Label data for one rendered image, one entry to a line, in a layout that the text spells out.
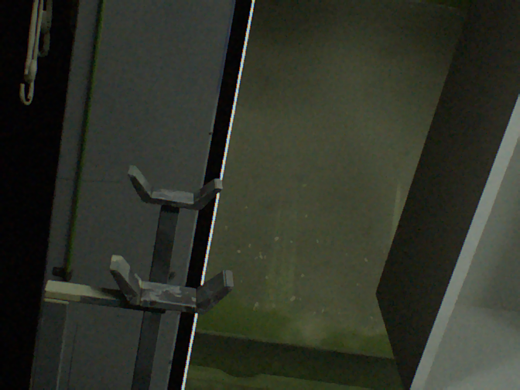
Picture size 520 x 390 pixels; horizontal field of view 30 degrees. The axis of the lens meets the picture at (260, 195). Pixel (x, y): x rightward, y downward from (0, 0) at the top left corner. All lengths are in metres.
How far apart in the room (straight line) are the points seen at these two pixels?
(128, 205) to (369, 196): 1.73
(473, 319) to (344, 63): 1.05
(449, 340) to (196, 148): 1.11
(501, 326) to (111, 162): 1.30
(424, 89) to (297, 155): 0.46
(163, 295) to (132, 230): 0.60
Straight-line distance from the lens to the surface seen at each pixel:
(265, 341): 2.74
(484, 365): 2.14
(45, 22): 1.23
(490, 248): 2.23
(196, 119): 1.18
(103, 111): 1.18
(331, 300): 2.79
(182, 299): 0.63
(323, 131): 2.90
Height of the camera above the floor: 1.36
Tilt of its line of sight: 17 degrees down
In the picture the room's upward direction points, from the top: 11 degrees clockwise
